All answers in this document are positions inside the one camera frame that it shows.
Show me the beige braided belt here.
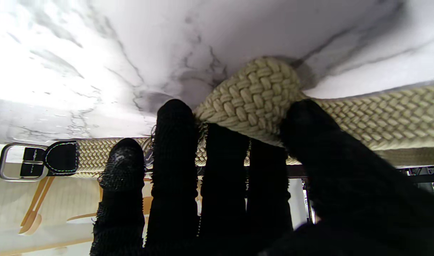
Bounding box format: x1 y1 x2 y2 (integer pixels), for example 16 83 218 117
0 57 434 182

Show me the printed room scene backdrop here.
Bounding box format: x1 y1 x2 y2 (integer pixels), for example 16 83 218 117
0 162 310 256

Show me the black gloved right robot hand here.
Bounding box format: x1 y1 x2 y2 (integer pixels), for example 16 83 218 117
90 99 434 256

